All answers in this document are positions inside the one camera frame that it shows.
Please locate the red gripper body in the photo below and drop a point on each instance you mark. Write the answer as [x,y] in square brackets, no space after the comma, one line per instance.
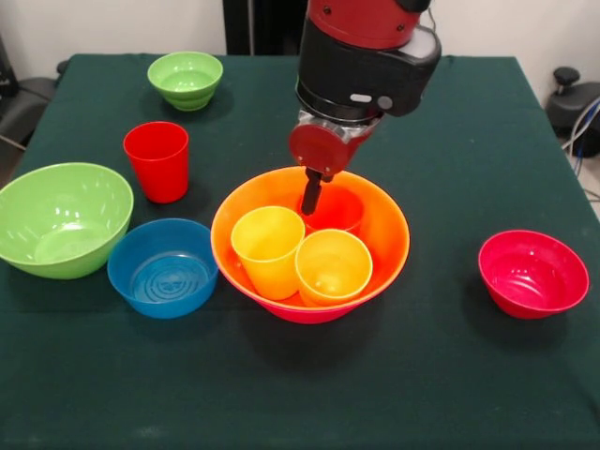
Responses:
[319,147]

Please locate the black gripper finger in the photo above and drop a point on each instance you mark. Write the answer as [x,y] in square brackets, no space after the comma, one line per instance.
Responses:
[327,178]
[312,194]

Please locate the orange cup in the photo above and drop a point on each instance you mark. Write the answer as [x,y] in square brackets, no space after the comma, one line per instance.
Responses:
[340,211]

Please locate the large orange bowl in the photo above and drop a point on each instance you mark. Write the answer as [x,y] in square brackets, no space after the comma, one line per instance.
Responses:
[389,234]

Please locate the red cup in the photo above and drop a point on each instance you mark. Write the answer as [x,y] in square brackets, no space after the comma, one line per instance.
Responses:
[159,178]

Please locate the large green bowl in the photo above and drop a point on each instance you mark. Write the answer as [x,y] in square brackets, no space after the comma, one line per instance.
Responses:
[61,220]

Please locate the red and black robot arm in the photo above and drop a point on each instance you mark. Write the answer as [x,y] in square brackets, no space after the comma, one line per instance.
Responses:
[365,70]

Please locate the black cabinet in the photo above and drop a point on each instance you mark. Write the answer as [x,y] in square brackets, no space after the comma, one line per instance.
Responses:
[262,23]

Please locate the small green bowl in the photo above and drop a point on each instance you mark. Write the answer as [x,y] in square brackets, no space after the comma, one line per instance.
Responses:
[185,79]

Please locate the dark green tablecloth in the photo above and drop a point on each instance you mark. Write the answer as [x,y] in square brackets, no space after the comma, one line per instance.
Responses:
[300,375]

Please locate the blue bowl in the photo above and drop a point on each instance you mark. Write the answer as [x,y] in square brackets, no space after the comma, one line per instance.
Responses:
[161,307]

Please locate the red bowl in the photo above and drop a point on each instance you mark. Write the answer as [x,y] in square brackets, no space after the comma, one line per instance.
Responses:
[529,276]

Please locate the black equipment base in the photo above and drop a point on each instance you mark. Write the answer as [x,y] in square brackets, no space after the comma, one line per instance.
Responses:
[572,103]

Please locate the black chair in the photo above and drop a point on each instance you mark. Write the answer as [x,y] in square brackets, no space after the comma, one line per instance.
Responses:
[28,103]

